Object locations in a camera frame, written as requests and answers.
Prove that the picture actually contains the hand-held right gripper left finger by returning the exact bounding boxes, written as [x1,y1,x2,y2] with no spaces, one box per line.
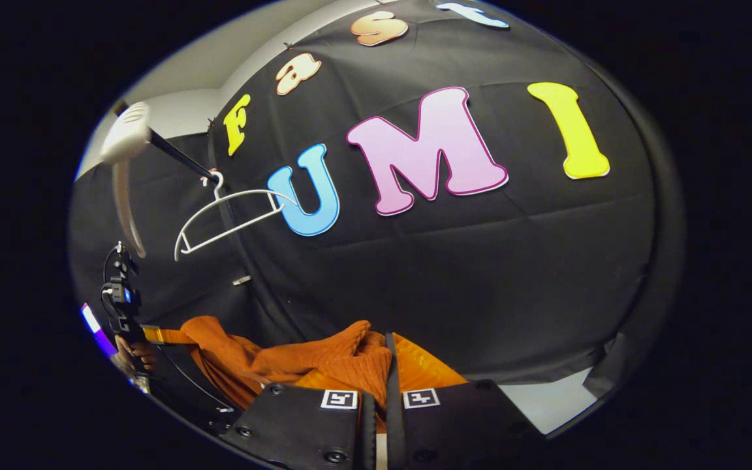
[219,369,377,470]

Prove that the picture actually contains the black clothes rail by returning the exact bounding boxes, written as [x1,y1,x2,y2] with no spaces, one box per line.
[112,98,220,183]

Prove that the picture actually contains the glowing purple screen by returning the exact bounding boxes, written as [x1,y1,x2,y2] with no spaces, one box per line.
[80,302,118,358]

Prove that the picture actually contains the black backdrop cloth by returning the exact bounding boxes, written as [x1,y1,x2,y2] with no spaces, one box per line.
[69,0,683,418]

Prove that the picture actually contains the thin white clothes hanger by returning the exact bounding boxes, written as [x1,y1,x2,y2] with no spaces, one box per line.
[174,171,298,262]

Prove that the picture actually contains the orange corduroy jacket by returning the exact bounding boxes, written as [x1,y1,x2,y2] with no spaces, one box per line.
[154,316,393,412]

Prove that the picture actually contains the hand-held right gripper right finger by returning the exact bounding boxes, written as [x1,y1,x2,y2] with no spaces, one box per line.
[384,332,546,470]

